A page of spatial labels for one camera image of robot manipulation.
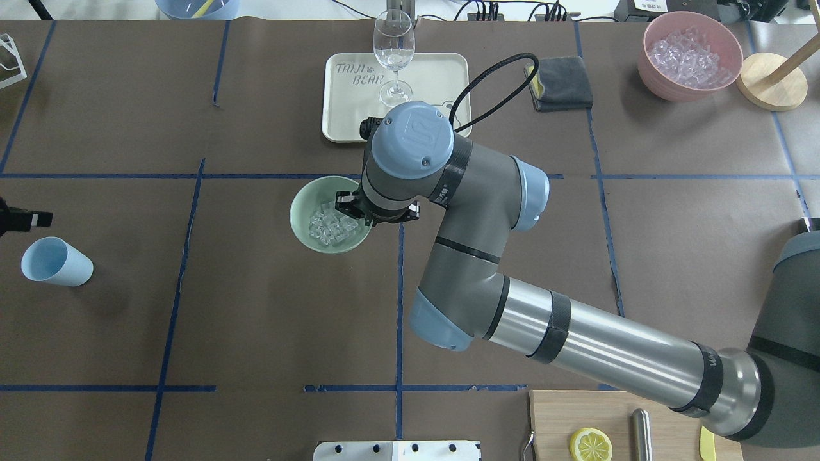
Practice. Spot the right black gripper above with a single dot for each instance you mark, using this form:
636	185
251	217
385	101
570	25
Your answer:
351	206

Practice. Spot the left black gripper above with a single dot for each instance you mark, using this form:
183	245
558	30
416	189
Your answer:
14	219

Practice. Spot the green bowl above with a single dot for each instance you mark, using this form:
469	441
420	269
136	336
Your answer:
308	199

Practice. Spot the light blue cup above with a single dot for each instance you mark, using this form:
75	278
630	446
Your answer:
53	261

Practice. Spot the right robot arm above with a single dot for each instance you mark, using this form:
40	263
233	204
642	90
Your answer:
749	369

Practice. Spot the ice cubes in green bowl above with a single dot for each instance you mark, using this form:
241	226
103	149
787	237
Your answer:
332	228

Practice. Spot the blue bowl with fork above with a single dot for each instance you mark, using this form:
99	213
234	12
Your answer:
199	10

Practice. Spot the pink bowl with ice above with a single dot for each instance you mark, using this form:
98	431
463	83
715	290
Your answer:
686	56

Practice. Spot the cream bear tray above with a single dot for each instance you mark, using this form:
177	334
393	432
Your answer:
353	82

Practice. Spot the wine glass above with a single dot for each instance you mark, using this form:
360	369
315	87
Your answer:
394	46

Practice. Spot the grey folded cloth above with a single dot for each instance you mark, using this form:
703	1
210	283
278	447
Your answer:
561	84

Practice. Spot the wooden cutting board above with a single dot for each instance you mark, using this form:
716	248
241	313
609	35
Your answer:
556	415

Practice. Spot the lemon half slice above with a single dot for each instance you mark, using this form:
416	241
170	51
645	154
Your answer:
589	443

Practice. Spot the yellow plastic knife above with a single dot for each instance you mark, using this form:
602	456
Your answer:
707	445

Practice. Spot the wooden stand round base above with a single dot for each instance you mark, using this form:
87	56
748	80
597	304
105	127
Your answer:
774	82

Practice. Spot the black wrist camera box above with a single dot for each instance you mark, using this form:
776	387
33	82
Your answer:
368	127

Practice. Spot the white wire cup rack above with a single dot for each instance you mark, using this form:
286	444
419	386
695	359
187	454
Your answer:
12	65

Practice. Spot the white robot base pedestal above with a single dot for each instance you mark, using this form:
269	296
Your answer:
398	450

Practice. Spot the metal handled knife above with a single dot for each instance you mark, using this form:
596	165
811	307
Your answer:
641	435

